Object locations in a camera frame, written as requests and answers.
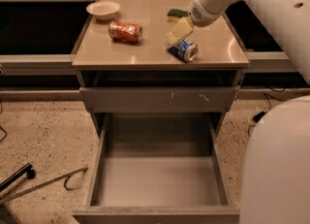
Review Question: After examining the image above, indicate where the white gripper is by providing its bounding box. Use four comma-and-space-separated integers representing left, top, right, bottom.
165, 0, 225, 46

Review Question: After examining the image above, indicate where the blue pepsi can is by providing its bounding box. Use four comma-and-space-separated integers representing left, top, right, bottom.
169, 40, 199, 62

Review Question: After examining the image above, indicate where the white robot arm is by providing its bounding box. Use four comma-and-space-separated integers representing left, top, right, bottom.
165, 0, 310, 224

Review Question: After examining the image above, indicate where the orange soda can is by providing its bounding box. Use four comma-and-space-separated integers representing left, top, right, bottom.
108, 21, 142, 43

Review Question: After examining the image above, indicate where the grey drawer cabinet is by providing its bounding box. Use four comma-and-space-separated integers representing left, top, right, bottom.
73, 0, 249, 131

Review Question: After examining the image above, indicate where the closed grey top drawer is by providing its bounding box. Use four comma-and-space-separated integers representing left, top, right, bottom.
79, 87, 236, 113

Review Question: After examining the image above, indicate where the open grey middle drawer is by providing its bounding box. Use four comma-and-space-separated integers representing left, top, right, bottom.
73, 113, 239, 224

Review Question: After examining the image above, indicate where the green yellow sponge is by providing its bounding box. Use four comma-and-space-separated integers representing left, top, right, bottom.
167, 9, 188, 22

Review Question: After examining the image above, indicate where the white bowl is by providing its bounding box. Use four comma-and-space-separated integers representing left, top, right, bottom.
86, 1, 120, 21

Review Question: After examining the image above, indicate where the grey metal rod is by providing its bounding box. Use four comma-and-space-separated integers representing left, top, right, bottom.
0, 167, 87, 206

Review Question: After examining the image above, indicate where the black bar on floor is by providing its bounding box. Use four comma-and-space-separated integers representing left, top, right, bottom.
0, 163, 36, 192

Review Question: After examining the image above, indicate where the black power adapter cable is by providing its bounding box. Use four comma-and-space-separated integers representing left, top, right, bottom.
247, 85, 289, 138

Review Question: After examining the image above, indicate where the black cable left edge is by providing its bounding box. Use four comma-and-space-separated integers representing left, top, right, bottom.
0, 100, 9, 144

